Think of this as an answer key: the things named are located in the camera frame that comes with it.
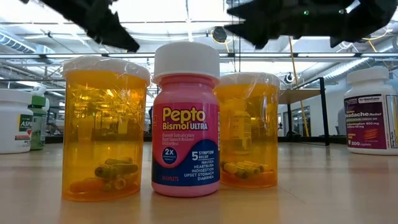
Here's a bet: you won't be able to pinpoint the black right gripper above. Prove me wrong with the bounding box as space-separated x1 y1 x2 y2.
223 0 354 50

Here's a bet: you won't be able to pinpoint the green bottle green cap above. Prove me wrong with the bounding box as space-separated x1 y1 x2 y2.
27 95 48 151

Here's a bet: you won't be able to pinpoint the pink Pepto Bismol bottle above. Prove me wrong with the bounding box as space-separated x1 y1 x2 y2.
151 41 221 198

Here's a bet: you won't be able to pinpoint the black ceiling cable reel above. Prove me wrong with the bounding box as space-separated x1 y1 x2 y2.
211 26 228 44

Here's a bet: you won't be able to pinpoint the wooden shelf black legs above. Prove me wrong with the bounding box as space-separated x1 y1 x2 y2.
277 77 331 146

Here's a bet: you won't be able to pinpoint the black hanging cable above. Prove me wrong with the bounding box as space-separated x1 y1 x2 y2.
237 36 243 73

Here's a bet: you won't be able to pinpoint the white aspirin bottle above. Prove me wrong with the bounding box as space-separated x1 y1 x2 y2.
0 88 34 155

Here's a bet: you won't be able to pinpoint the black aluminium frame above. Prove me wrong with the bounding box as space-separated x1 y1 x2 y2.
278 136 346 146
45 134 65 144

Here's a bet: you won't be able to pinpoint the yellow hanging cable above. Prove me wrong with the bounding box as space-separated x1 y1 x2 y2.
288 36 310 138

